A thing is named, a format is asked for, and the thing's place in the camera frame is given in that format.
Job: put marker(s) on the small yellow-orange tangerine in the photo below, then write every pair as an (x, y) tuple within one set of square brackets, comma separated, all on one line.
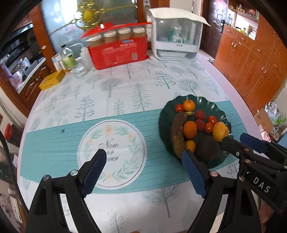
[(190, 144)]

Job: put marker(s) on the small white carton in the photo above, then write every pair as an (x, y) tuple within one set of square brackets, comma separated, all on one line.
[(56, 62)]

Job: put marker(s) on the orange wooden cabinet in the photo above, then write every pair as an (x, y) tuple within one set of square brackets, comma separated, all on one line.
[(255, 67)]

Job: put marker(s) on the white plastic squeeze bottle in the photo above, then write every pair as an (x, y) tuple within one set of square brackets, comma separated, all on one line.
[(86, 58)]

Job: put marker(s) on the white floral plate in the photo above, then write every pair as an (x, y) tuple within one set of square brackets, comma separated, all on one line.
[(125, 148)]

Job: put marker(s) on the yellow cardboard box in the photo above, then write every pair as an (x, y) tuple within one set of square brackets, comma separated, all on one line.
[(52, 80)]

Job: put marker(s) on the overripe brown banana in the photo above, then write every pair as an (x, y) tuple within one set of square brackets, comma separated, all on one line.
[(177, 135)]

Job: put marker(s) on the plastic bag on floor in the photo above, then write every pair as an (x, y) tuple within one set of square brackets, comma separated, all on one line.
[(273, 113)]

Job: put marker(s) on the gold door ornament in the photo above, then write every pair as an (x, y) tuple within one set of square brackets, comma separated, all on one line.
[(86, 15)]

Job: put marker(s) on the red plum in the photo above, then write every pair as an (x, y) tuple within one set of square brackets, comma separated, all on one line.
[(200, 124), (199, 114)]

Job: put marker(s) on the red jar gift box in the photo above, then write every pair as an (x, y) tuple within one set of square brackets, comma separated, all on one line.
[(113, 45)]

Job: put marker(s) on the tree pattern tablecloth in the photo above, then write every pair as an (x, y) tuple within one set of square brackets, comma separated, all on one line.
[(162, 198)]

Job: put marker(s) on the yellow lemon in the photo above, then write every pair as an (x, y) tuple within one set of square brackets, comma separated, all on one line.
[(220, 130)]

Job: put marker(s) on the dark brown avocado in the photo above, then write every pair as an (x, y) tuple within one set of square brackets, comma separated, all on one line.
[(207, 149)]

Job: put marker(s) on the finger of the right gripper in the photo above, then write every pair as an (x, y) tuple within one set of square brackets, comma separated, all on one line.
[(254, 142), (237, 149)]

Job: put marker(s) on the small orange tangerine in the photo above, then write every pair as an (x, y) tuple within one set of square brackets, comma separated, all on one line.
[(189, 105)]

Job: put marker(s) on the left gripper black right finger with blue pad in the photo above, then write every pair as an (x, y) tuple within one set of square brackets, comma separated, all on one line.
[(240, 214)]

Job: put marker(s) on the white cup sterilizer cabinet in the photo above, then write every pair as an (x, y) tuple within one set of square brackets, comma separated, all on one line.
[(175, 33)]

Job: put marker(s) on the clear drinking glass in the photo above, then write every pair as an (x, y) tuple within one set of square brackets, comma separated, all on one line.
[(79, 70)]

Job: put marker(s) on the dark green scalloped plate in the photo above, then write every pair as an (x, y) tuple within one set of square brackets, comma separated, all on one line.
[(168, 122)]

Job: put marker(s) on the cherry tomato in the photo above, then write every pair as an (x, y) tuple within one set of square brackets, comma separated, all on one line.
[(208, 128), (179, 108), (212, 120)]

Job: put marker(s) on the large orange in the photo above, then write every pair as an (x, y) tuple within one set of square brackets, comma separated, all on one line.
[(190, 129)]

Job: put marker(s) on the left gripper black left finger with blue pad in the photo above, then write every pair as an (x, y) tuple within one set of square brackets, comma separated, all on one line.
[(46, 212)]

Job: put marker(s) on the glass bottle green label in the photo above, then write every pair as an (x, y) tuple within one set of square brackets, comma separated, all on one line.
[(68, 57)]

